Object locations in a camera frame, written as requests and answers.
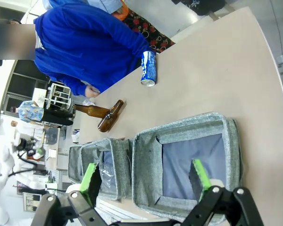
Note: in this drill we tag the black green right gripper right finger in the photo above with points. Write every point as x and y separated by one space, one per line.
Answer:
204 181

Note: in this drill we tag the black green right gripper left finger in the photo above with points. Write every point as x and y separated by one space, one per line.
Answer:
87 179

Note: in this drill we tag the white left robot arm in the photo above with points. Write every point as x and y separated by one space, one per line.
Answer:
1 179

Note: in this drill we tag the narrow grey fabric basket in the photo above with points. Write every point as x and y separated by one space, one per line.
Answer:
74 164

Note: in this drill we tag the small grey fabric basket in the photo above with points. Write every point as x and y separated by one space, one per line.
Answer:
108 164

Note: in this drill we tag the large grey fabric basket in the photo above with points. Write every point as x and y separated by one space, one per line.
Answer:
186 162

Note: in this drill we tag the blue white soda can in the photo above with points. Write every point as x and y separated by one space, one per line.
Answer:
149 68

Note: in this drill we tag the person's right hand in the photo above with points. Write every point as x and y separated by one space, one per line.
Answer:
92 91

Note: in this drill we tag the brown glass bottle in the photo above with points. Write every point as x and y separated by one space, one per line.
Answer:
93 110
110 116

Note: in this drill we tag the clear plastic wrapper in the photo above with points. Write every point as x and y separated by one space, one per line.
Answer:
87 103

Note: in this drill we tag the person in patterned blue shirt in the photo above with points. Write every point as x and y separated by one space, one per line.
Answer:
37 115

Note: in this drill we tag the person in blue hoodie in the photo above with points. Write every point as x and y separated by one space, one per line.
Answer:
85 44

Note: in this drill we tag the black red floral cloth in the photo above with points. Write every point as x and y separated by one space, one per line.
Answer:
148 30

